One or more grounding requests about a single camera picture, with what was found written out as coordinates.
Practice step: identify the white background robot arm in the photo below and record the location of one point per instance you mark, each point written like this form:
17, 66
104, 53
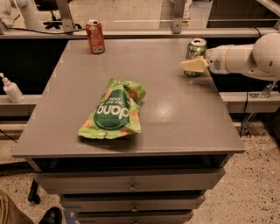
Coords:
27, 10

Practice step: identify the red coke can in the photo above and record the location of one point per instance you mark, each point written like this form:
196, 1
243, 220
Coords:
95, 37

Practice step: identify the white pump bottle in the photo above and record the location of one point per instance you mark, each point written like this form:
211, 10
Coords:
12, 90

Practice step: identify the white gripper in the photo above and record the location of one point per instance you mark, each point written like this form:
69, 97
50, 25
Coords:
215, 61

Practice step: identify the grey metal rail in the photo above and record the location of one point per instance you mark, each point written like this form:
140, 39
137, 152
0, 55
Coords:
19, 33

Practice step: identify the green soda can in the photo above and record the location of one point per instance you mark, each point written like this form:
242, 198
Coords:
196, 48

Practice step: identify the black shoe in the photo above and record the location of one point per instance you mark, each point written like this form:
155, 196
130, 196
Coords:
52, 216

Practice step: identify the grey drawer cabinet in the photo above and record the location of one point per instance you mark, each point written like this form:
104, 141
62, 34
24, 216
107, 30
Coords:
123, 137

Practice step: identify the black office chair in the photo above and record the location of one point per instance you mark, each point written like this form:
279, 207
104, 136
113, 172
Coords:
61, 16

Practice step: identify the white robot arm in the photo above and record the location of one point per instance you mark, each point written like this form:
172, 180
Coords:
260, 60

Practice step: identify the green dang chips bag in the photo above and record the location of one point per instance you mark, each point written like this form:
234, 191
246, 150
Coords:
117, 115

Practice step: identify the tan trouser leg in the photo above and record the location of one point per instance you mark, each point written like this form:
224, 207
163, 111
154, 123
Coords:
9, 212

